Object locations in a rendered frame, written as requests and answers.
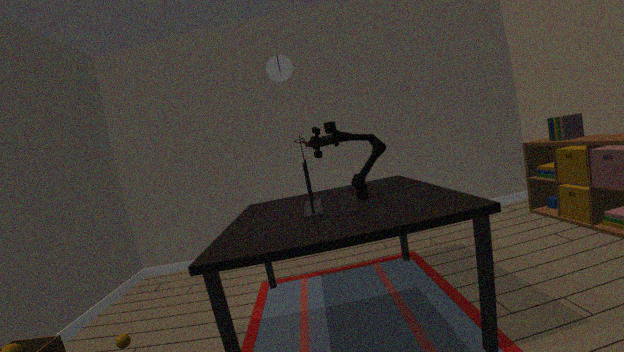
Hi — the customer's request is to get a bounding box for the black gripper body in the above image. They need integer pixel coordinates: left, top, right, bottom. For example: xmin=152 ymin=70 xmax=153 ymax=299
xmin=312 ymin=127 xmax=328 ymax=158

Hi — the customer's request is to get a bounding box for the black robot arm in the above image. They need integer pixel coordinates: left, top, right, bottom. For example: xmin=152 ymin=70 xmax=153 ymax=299
xmin=310 ymin=121 xmax=386 ymax=200

